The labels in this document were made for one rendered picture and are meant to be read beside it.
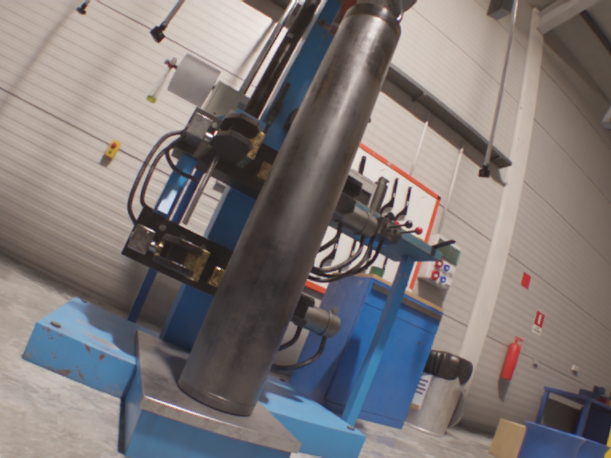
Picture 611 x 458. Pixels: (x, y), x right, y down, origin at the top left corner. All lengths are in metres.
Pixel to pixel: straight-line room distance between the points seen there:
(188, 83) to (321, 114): 1.42
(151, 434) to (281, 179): 0.70
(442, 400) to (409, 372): 0.52
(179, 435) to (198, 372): 0.17
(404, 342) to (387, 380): 0.29
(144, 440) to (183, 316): 0.96
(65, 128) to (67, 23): 1.00
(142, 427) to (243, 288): 0.40
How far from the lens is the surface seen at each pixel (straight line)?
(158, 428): 0.93
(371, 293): 2.65
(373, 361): 2.17
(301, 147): 1.09
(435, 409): 3.35
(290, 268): 1.00
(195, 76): 2.44
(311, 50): 2.28
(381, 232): 1.78
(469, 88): 5.71
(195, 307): 1.81
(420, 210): 4.48
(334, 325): 1.67
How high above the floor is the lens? 0.41
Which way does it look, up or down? 14 degrees up
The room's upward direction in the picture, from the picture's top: 23 degrees clockwise
